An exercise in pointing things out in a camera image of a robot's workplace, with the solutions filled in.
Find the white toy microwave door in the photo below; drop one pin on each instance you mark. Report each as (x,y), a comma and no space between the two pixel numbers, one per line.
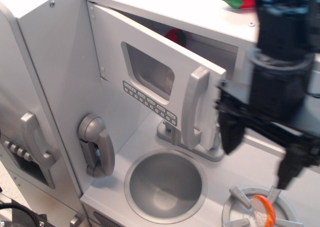
(153,69)

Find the grey fridge door handle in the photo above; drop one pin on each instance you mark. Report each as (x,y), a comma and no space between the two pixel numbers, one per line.
(33,140)

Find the grey toy faucet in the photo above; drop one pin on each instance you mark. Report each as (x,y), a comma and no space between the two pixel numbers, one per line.
(167,132)

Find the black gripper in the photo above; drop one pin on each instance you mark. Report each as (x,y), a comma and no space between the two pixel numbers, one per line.
(277,105)

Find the silver round sink bowl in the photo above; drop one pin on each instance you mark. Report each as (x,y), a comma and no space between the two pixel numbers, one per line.
(165,186)

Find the grey toy telephone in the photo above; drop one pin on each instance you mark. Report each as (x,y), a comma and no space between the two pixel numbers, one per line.
(97,147)

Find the grey stove burner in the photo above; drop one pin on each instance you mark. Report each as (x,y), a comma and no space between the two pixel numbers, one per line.
(237,211)

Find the white toy kitchen cabinet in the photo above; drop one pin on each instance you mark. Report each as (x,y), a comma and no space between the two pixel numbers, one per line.
(49,66)

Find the red toy strawberry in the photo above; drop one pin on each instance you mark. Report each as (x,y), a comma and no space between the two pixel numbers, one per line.
(177,36)

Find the salmon sushi toy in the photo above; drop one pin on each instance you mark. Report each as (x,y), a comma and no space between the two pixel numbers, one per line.
(263,210)

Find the grey oven handle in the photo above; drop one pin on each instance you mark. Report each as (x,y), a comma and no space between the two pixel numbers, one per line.
(75,222)

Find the grey ice dispenser panel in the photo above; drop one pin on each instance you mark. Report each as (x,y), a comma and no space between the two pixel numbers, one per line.
(25,162)

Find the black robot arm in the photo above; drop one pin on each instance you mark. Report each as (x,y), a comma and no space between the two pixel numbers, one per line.
(289,30)

